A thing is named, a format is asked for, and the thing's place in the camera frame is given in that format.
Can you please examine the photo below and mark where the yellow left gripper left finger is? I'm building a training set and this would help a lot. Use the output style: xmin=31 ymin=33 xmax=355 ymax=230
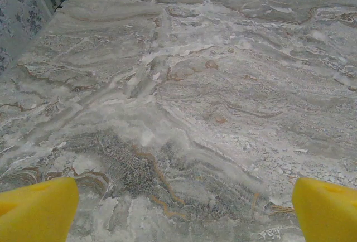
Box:
xmin=0 ymin=177 xmax=80 ymax=242

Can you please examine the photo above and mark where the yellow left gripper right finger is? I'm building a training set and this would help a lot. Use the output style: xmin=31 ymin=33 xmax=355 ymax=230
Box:
xmin=291 ymin=177 xmax=357 ymax=242

